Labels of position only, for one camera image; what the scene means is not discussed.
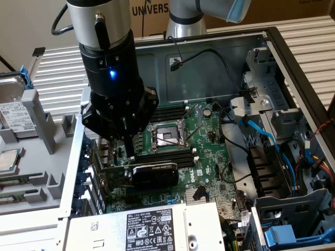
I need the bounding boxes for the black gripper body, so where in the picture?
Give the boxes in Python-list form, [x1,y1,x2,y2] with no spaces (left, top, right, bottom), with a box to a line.
[79,30,144,118]

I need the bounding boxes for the green graphics card black cooler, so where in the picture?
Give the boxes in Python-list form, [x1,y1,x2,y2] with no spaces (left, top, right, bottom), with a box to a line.
[99,161,180,190]

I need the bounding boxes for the black RAM slot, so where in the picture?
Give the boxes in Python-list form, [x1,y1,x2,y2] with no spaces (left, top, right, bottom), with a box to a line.
[135,148,197,161]
[177,161,199,169]
[151,113,189,122]
[135,152,198,165]
[151,107,189,115]
[151,110,189,118]
[136,156,199,168]
[151,104,189,111]

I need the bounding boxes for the CPU socket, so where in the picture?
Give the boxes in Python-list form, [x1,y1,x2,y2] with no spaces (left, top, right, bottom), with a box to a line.
[146,119,191,154]

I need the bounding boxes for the silver socket cover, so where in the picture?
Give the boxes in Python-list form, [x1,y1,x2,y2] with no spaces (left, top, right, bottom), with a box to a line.
[183,102,205,129]

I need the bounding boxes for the silver socket locking lever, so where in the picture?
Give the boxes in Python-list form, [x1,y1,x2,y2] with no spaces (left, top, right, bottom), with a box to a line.
[185,122,204,141]

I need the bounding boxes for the open grey PC case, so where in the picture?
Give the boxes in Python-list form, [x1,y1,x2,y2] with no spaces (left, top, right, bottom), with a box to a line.
[56,26,335,251]

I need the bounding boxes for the grey parts rack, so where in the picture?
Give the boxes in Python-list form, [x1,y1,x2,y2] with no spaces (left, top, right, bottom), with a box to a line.
[0,88,79,218]

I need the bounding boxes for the green motherboard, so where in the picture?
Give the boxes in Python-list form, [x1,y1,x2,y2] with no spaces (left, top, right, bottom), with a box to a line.
[100,100,253,231]

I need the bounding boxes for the silver hard disk white label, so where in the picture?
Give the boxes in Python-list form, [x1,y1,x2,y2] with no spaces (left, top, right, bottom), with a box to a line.
[0,74,39,139]

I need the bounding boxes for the silver CPU chip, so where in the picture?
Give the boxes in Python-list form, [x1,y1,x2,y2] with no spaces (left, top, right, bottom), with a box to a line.
[0,148,22,173]

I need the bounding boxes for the silver chipset heatsink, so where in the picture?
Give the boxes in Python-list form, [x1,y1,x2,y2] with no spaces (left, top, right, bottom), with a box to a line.
[185,187,208,204]

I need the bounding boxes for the green RAM stick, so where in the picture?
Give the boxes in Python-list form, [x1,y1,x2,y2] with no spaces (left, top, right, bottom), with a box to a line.
[0,192,27,205]
[0,177,35,187]

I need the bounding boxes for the silver power supply unit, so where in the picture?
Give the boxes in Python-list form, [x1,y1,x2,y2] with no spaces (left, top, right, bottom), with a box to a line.
[64,201,226,251]

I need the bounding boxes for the black plastic fan shroud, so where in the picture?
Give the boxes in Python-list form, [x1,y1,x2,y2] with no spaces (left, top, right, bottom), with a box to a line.
[248,145,292,197]

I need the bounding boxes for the brown cardboard box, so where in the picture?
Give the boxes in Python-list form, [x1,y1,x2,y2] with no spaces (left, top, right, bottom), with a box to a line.
[129,0,332,37]

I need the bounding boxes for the blue disk bay latch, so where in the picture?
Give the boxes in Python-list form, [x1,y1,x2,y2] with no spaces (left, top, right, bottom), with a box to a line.
[263,224,335,248]

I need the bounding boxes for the black wrist connector cable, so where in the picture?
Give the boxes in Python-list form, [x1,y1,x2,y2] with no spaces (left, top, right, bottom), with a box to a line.
[93,13,111,50]

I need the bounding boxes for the black cable with plug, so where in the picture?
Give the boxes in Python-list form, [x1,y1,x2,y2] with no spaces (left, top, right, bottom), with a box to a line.
[167,36,259,104]

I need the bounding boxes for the thick black motherboard cable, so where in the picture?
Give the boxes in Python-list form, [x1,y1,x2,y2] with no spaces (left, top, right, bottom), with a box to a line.
[219,103,251,155]

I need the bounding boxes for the silver bracket post black cap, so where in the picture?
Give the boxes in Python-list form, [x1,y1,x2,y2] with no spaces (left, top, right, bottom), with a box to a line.
[27,47,47,79]

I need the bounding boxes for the black camera cable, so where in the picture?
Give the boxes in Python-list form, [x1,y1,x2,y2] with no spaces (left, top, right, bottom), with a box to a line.
[51,4,75,36]

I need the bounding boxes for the blue disk caddy bracket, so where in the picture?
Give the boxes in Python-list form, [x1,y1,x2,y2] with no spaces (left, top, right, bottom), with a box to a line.
[19,65,34,91]

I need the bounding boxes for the black angled cable plug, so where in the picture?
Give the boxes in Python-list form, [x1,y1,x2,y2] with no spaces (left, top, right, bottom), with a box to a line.
[192,184,207,201]

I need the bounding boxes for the black table cable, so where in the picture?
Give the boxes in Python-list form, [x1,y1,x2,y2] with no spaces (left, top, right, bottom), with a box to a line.
[0,54,16,73]

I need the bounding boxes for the blue SATA wire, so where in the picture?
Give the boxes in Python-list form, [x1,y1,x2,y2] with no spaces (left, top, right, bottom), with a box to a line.
[239,114,298,198]

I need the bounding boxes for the thin black cable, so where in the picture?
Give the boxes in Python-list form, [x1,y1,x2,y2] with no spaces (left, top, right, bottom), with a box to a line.
[222,161,253,184]

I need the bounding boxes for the red black twisted wire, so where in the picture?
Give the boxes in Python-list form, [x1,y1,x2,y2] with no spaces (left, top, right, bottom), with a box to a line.
[309,119,335,142]

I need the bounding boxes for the yellow red power wires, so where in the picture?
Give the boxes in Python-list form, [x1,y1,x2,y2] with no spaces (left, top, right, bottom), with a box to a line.
[310,154,335,207]

